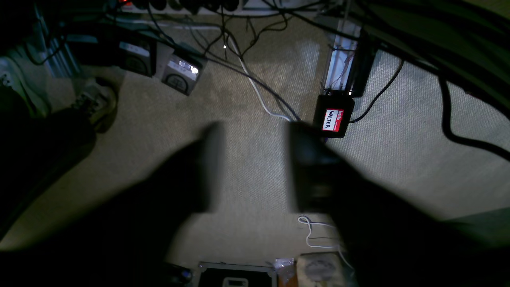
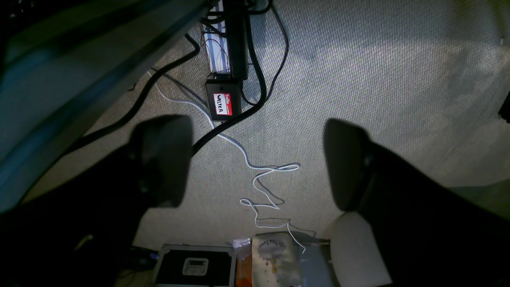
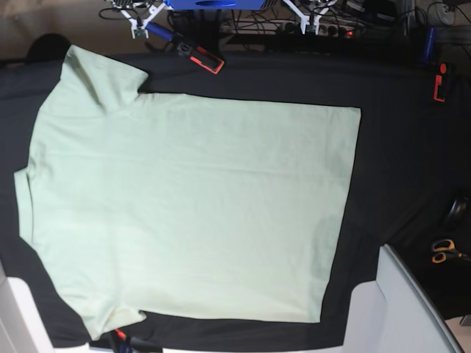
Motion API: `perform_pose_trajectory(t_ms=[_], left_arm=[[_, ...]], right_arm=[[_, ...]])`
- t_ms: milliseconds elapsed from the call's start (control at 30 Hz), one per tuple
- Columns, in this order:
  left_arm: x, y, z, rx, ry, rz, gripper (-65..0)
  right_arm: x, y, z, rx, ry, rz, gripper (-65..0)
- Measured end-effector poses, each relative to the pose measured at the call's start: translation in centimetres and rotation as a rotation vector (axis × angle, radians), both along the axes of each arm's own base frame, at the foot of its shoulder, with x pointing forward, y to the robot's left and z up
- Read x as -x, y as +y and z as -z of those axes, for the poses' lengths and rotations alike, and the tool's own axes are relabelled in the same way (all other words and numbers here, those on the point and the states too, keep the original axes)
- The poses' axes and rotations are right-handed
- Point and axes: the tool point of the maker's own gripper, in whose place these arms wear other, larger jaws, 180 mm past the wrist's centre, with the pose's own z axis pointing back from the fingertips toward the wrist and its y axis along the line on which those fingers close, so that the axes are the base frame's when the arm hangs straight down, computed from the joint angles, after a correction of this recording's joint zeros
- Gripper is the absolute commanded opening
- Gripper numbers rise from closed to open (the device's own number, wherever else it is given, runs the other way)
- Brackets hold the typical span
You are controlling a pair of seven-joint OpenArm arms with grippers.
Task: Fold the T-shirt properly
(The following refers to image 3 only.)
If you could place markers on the orange black tool on table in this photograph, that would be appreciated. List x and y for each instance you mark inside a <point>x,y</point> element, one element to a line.
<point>201,57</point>

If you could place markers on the red blue tool bottom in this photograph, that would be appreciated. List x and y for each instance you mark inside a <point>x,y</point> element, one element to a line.
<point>122,343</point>

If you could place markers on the light green T-shirt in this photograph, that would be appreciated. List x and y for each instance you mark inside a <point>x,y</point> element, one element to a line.
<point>182,205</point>

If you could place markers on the orange black bracket right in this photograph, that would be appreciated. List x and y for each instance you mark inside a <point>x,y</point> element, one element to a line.
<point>439,91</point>

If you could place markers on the white bin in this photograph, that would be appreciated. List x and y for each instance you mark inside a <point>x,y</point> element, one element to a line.
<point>393,314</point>
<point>22,330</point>

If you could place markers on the blue handle tool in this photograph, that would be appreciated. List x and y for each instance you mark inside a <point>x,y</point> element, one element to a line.
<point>160,31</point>

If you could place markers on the white bin left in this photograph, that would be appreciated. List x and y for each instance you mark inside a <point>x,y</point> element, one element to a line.
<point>22,330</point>

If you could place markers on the black table cloth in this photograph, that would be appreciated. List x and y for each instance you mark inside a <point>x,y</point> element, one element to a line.
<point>412,157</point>

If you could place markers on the white bin right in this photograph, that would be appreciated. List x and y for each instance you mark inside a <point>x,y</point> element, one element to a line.
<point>393,314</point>

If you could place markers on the blue tube right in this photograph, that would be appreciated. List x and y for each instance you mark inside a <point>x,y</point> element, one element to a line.
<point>429,44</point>

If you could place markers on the orange handled scissors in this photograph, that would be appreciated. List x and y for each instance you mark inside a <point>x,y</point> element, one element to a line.
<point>445,250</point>

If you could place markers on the blue box at top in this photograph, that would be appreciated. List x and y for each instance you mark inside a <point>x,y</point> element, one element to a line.
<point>215,4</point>

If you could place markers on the white power strip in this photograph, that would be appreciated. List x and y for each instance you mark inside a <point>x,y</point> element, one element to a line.
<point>273,27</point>

